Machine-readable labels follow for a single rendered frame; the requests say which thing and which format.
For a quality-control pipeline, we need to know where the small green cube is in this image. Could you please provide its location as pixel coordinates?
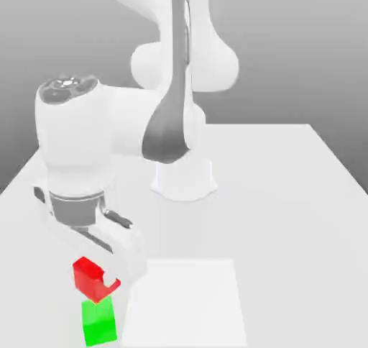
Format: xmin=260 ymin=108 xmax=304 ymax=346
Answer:
xmin=80 ymin=295 xmax=119 ymax=348

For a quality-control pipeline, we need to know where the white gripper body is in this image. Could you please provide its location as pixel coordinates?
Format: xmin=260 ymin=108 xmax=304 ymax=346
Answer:
xmin=62 ymin=217 xmax=147 ymax=286

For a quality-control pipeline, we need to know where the small red cube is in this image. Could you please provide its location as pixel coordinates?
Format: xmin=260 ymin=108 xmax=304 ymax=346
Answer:
xmin=72 ymin=256 xmax=122 ymax=305

